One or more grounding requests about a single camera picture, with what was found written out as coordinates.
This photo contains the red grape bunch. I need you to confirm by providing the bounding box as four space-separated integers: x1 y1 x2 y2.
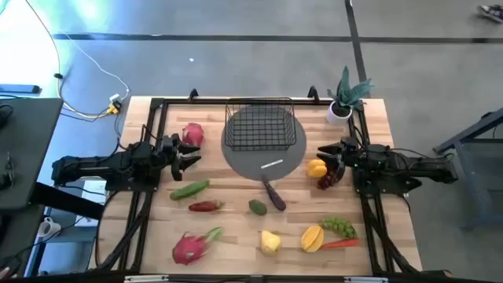
316 167 343 191

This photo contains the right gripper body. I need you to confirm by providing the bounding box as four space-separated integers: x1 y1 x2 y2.
336 136 362 175

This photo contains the snake plant in white pot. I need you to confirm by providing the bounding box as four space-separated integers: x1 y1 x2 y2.
325 65 374 127

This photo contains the grey round mat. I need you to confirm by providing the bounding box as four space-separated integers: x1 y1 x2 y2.
220 104 307 182

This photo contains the black wire basket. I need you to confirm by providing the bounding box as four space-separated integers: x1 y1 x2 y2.
223 97 298 153

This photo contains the white mug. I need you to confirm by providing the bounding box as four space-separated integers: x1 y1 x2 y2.
37 216 63 239

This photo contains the blue flat bar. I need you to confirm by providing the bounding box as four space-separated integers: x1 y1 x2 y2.
0 83 42 95

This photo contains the white cable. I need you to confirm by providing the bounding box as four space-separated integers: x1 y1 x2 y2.
62 33 130 99

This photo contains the orange carrot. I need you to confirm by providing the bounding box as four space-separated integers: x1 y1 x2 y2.
320 238 360 251

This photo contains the dark purple eggplant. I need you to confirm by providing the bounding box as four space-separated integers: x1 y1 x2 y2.
262 177 288 212

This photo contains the black clamp object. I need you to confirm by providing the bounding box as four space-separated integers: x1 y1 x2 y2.
0 152 17 189

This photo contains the small pink dragon fruit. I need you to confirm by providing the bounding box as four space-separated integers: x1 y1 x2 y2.
181 122 205 149

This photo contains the black aluminium rig frame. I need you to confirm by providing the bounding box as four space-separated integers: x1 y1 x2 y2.
92 86 453 278

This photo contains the green grape bunch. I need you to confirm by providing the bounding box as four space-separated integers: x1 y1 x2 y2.
318 216 358 240

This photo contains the red chili pepper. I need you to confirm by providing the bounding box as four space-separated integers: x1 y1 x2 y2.
188 200 226 213

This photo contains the yellow starfruit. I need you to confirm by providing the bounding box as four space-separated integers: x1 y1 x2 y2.
300 225 325 253

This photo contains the yellow pear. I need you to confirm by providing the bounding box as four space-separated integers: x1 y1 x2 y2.
260 230 282 257

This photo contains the blue-grey metal cart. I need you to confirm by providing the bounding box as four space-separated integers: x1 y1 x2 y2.
432 106 503 231

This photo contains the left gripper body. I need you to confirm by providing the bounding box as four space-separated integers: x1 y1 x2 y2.
156 132 185 171

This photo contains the silver table edge bracket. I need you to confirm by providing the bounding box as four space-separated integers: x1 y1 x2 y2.
124 274 170 283
344 276 389 283

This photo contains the dark green avocado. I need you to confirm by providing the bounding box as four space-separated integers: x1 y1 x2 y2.
248 199 268 216

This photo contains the black side table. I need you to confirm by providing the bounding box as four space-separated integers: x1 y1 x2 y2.
0 97 106 221

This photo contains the green cucumber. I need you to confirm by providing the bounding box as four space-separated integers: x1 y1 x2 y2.
169 178 211 202

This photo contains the yellow cable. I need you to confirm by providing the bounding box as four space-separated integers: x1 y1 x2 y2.
24 0 119 119

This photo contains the yellow bell pepper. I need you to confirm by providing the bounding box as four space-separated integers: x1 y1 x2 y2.
306 158 328 179

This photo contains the person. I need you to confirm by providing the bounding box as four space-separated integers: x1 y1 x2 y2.
477 3 503 24

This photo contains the large pink dragon fruit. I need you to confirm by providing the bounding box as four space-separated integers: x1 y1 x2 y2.
171 226 223 266

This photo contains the white box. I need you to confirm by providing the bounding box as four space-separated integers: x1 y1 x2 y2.
74 178 108 228

